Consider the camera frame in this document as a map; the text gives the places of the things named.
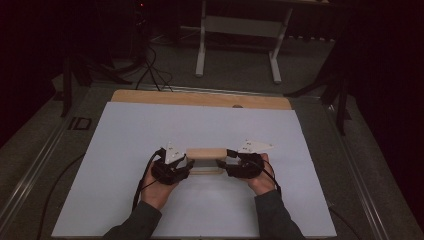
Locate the person's left hand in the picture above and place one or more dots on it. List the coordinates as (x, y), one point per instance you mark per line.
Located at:
(155, 196)

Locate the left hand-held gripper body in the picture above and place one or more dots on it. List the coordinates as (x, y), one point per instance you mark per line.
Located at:
(166, 173)

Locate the black rectangular floor bracket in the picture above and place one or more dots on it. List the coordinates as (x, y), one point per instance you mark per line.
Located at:
(80, 123)

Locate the wooden picture frame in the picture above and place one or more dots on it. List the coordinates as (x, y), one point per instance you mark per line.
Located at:
(206, 153)

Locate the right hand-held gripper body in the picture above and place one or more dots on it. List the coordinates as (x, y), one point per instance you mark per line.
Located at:
(246, 168)

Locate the metal floor rail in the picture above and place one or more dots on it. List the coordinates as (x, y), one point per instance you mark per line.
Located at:
(30, 173)
(233, 91)
(360, 173)

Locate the person's right hand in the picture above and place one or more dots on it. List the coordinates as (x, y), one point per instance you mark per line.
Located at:
(265, 183)

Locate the white metal table frame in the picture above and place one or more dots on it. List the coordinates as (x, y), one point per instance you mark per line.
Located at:
(200, 50)

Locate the black metal stand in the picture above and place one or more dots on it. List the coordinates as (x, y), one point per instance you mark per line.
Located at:
(341, 110)
(67, 86)

